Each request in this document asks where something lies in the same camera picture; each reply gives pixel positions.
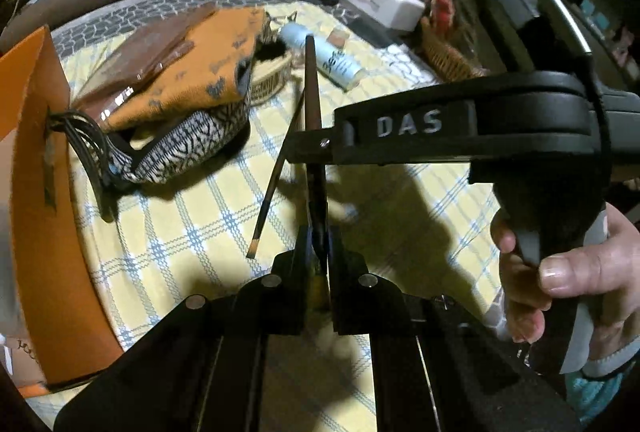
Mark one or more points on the white spray bottle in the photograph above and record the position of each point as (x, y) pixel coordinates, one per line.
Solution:
(340, 68)

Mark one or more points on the white tissue box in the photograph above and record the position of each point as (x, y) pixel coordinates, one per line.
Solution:
(397, 15)

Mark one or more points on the small brown square packet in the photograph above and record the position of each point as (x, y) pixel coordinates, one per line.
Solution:
(338, 38)

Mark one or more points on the grey pebble pattern blanket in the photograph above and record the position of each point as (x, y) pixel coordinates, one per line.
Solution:
(125, 16)

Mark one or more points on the orange felt pouch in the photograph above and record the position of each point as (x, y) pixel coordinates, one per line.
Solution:
(216, 71)

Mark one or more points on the gold hair clip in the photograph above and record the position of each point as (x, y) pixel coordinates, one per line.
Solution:
(278, 21)

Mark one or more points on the yellow plaid cloth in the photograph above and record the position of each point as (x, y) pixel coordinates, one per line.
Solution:
(421, 226)

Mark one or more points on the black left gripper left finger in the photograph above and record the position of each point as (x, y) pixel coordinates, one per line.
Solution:
(201, 367)

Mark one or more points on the black white patterned headband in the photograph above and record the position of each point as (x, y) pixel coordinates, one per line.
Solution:
(183, 141)

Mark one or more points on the wicker basket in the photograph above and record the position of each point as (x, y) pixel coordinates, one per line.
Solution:
(447, 62)

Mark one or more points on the right hand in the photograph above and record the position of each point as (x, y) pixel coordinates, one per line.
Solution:
(609, 269)

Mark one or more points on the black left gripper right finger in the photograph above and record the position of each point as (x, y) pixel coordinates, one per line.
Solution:
(435, 367)

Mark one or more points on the orange cardboard box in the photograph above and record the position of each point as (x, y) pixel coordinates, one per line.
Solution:
(67, 328)

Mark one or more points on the beige spiral hair brush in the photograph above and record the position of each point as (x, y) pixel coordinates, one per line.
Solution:
(272, 69)

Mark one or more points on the brown wrapped notebook upper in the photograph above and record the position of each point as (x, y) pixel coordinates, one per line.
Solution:
(135, 61)

